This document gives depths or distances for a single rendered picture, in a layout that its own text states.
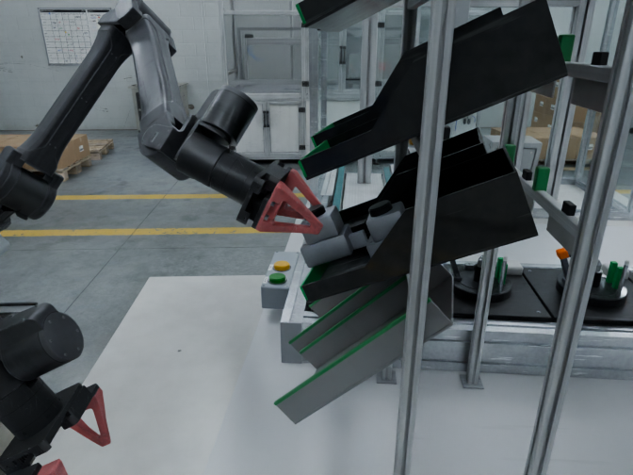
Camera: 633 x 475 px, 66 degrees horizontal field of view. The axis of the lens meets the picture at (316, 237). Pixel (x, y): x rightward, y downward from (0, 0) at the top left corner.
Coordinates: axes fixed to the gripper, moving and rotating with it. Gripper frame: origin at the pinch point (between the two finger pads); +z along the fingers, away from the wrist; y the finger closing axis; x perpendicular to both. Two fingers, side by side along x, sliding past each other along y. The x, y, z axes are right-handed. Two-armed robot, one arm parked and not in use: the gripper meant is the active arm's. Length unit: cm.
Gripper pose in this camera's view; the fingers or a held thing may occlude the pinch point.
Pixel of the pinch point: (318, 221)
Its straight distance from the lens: 63.5
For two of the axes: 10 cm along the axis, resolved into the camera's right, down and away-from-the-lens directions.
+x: -4.3, 8.1, 4.1
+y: 1.9, -3.6, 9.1
